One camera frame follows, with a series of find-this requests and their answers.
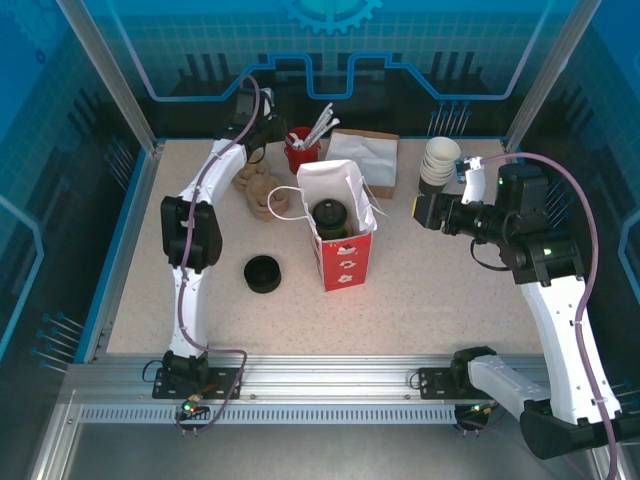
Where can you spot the black plastic cup lid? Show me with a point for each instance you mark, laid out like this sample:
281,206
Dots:
329,212

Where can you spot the aluminium frame post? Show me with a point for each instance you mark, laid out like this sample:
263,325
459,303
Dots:
115,75
541,75

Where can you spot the stack of paper cups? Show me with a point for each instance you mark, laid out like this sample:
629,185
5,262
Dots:
440,150

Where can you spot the stack of black cup lids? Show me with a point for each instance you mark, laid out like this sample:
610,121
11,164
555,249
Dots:
262,275

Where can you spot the stack of brown cup carriers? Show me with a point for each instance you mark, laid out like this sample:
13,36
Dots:
260,200

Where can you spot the white paper napkins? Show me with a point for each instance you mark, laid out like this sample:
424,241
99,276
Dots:
365,155

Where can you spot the brown cardboard napkin box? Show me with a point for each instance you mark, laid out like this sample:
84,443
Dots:
382,191

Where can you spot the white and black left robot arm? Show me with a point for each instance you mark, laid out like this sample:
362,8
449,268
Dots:
187,310

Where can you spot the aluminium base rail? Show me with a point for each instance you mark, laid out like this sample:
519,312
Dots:
325,370

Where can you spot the red and white paper bag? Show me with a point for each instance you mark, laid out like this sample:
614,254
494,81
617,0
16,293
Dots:
345,270

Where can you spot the red straw holder cup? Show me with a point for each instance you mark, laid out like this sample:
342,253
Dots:
300,160

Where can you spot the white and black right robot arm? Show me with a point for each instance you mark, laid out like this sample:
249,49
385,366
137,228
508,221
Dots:
560,340

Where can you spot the small circuit board with LEDs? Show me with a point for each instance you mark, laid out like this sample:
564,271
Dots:
475,411
192,410

